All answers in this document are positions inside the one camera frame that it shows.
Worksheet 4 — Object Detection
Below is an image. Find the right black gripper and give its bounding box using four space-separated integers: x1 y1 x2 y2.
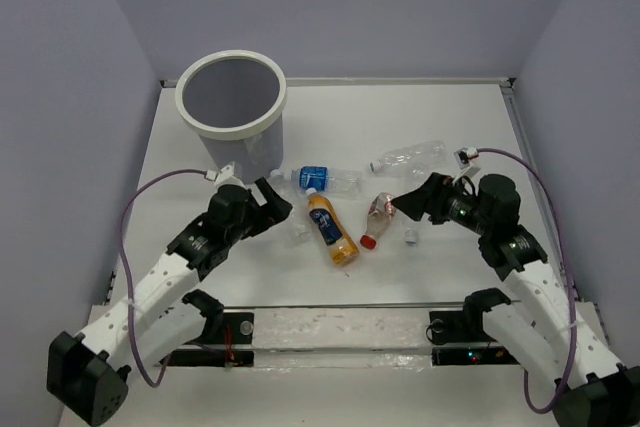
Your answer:
391 170 493 235

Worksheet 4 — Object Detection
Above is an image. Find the clear bottle white cap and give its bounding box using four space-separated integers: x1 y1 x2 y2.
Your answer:
268 169 311 245

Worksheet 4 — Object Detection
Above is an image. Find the clear bottle pale cap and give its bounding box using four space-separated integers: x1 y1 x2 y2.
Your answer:
402 166 431 248

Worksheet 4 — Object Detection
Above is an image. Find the red cap crushed bottle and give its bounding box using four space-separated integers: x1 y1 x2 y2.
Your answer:
360 192 397 250

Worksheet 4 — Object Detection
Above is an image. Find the orange milk tea bottle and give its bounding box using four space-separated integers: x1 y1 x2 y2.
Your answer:
305 188 360 266

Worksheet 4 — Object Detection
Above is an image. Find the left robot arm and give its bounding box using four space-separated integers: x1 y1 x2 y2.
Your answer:
46 175 292 426

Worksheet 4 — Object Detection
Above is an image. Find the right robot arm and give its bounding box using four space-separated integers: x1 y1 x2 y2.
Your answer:
392 173 639 426

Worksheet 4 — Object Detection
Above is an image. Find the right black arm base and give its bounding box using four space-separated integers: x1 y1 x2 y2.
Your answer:
425 310 518 367

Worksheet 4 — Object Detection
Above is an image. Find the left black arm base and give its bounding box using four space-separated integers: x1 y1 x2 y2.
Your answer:
168 311 255 368

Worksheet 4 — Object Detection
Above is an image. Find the grey bin with white rim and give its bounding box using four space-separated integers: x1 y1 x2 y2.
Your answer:
174 50 287 183

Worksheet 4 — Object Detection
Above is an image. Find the clear bottle blue cap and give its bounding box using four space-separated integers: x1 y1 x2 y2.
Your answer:
367 140 447 178

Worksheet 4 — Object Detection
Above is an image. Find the blue label clear bottle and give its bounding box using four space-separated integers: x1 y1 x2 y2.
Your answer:
284 165 362 197

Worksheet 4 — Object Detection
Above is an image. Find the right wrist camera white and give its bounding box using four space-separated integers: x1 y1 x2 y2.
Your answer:
454 147 481 180

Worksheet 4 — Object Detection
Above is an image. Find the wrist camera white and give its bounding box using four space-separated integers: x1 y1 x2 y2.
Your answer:
454 147 481 180
204 162 245 187

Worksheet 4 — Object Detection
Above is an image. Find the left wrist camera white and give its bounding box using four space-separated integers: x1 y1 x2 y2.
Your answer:
204 162 245 187

